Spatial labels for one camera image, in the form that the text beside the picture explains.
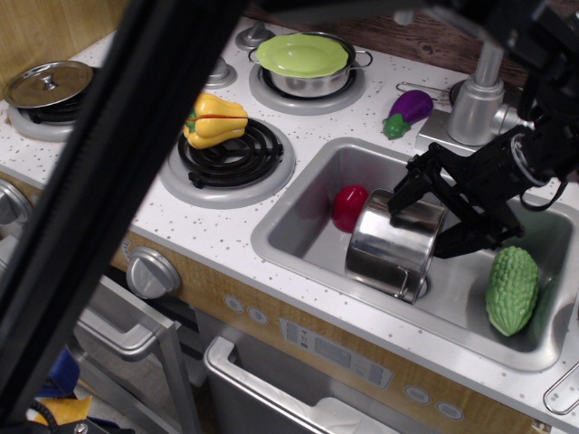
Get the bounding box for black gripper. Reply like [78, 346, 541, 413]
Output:
[388, 127, 538, 259]

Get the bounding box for steel pot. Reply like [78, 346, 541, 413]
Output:
[248, 32, 374, 99]
[345, 189, 447, 304]

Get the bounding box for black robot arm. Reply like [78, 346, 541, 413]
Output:
[262, 1, 578, 259]

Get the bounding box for silver sink basin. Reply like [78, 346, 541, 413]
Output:
[252, 137, 578, 372]

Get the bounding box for steel pot on stove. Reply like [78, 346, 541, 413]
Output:
[248, 32, 374, 99]

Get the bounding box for steel pot lid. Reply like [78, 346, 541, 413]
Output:
[4, 61, 94, 109]

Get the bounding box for red toy pepper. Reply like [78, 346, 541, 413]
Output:
[331, 184, 369, 233]

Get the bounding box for silver faucet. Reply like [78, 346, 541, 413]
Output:
[396, 42, 521, 149]

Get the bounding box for green toy bitter gourd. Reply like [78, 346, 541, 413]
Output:
[485, 246, 539, 336]

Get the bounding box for purple toy eggplant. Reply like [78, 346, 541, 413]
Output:
[383, 90, 434, 139]

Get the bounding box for front right stove burner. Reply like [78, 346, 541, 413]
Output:
[160, 118, 296, 210]

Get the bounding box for stove burner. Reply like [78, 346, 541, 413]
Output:
[160, 118, 296, 210]
[248, 62, 365, 116]
[7, 106, 74, 143]

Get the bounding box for green plate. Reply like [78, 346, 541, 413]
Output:
[254, 33, 349, 79]

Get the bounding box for back right stove burner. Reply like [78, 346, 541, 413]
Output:
[248, 62, 365, 116]

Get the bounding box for yellow toy bell pepper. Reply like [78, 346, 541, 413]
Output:
[183, 92, 249, 149]

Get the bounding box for grey stove knob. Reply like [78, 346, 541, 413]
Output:
[235, 22, 275, 52]
[204, 57, 237, 90]

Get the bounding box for large silver oven dial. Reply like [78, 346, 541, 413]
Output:
[126, 246, 182, 299]

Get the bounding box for black foreground pole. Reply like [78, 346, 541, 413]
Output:
[1, 1, 246, 429]

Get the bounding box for front left stove burner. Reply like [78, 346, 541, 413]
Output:
[7, 106, 74, 143]

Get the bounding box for blue clamp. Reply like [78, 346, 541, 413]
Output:
[37, 348, 80, 398]

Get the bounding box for yellow cloth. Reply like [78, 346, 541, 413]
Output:
[40, 395, 92, 426]

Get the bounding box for wire rack handle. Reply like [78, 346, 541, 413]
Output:
[543, 363, 578, 416]

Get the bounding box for dishwasher door with handle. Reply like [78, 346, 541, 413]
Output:
[204, 336, 429, 433]

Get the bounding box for oven door with handle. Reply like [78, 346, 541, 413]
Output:
[69, 271, 206, 433]

